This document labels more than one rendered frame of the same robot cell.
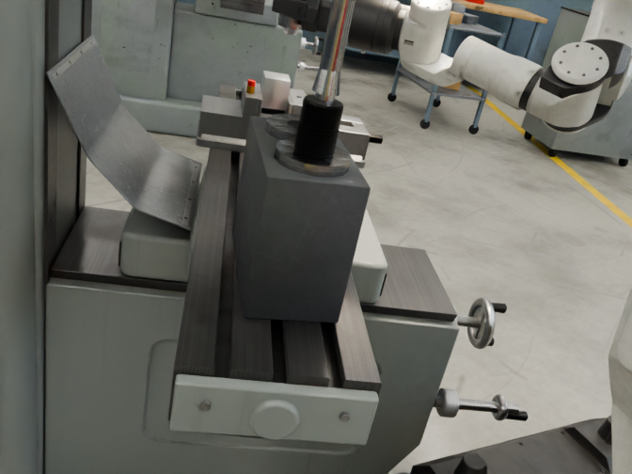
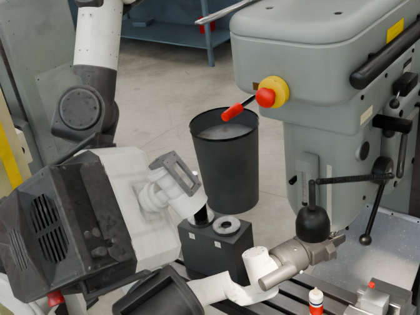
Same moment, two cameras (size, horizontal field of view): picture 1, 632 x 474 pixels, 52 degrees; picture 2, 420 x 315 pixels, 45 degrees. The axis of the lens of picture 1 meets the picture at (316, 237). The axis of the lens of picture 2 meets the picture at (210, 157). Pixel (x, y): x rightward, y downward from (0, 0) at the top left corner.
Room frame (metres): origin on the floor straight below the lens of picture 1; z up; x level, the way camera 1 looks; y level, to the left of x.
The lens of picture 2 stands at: (1.84, -0.75, 2.16)
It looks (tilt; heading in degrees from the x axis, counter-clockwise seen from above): 30 degrees down; 143
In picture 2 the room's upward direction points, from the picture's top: 8 degrees counter-clockwise
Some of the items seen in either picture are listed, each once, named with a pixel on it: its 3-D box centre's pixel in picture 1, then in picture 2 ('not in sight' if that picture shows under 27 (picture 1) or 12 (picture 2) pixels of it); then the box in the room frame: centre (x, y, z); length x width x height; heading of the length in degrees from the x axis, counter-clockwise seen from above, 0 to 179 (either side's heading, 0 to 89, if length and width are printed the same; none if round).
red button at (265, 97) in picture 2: not in sight; (266, 96); (1.22, -0.13, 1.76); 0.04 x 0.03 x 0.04; 11
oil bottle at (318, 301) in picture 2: not in sight; (315, 300); (1.15, 0.09, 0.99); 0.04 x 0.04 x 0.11
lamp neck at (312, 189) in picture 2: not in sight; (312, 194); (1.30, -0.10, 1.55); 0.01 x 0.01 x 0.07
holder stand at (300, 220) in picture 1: (292, 210); (216, 244); (0.78, 0.04, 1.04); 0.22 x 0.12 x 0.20; 16
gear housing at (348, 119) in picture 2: not in sight; (338, 78); (1.17, 0.16, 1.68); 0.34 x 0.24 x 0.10; 101
